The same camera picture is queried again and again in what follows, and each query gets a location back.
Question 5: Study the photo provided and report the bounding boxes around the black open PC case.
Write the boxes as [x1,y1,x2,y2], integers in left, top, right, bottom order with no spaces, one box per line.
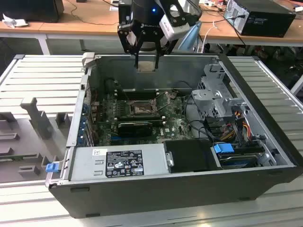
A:
[45,52,303,219]

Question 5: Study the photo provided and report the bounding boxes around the silver CPU plate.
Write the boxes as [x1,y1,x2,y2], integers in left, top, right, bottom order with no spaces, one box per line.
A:
[137,61,156,73]

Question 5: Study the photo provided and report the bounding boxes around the white cable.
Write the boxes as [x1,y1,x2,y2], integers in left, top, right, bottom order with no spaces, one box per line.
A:
[201,21,220,53]

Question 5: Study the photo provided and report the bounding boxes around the pale blue teach pendant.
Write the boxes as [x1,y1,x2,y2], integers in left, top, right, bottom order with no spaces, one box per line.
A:
[178,20,202,52]

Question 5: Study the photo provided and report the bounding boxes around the yellow red wire bundle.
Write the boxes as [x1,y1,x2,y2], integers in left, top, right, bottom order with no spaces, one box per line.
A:
[220,113,252,142]

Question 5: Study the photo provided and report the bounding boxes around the black looped cable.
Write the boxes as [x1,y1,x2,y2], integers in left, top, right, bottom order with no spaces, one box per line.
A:
[184,93,215,142]

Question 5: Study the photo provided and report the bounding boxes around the large black box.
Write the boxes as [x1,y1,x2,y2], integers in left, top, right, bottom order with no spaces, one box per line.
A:
[0,0,65,24]

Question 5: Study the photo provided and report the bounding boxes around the green RAM stick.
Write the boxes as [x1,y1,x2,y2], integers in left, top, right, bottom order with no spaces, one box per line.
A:
[0,154,38,161]

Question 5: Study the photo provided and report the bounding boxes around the crumpled white paper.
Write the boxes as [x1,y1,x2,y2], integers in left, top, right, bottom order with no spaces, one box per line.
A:
[1,13,29,29]

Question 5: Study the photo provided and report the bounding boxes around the black RAM slot bank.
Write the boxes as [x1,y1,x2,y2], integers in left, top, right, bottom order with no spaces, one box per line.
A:
[116,87,157,100]
[117,112,166,126]

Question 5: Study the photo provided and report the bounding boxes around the blue disk carrier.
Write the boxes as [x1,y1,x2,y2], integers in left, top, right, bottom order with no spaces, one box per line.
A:
[213,143,235,157]

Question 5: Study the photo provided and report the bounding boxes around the CPU socket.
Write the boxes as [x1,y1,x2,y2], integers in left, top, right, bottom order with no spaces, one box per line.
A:
[128,100,159,116]

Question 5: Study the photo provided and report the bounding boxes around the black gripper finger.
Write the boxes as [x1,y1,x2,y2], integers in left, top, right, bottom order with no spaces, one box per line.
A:
[153,34,178,70]
[117,22,143,70]

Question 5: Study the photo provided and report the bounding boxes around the silver drive cage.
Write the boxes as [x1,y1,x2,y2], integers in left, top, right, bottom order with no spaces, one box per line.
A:
[191,63,251,119]

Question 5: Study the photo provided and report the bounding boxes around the metal socket cover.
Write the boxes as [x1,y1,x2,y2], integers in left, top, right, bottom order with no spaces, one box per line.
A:
[155,92,171,113]

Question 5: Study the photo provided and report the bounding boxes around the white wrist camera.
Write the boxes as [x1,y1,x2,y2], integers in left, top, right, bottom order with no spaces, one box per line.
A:
[159,14,190,40]

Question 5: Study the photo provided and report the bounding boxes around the wooden desk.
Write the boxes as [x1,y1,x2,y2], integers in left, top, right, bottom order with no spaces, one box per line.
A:
[0,0,303,47]

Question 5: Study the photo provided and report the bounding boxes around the blue card retention clips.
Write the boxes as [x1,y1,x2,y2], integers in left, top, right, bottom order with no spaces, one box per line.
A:
[79,103,90,145]

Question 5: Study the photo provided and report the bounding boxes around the green motherboard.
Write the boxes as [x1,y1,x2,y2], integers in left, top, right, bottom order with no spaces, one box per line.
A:
[91,91,197,146]

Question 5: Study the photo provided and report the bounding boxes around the small black upright box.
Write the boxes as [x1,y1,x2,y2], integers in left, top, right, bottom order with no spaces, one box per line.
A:
[118,3,133,26]

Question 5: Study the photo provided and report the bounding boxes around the black desktop computer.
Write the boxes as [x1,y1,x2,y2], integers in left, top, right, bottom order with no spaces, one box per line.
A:
[223,0,297,38]

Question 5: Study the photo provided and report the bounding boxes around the grey parts rack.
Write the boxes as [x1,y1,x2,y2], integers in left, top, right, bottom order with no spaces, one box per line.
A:
[0,96,74,184]

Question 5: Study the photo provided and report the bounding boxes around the black plastic shroud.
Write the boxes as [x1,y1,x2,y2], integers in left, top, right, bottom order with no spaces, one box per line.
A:
[163,139,223,173]

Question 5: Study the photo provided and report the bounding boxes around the grey power supply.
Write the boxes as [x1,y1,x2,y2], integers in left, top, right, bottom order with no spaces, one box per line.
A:
[68,143,170,182]

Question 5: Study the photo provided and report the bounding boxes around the hard disk drive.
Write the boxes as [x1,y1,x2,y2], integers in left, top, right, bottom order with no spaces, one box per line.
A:
[217,152,259,170]

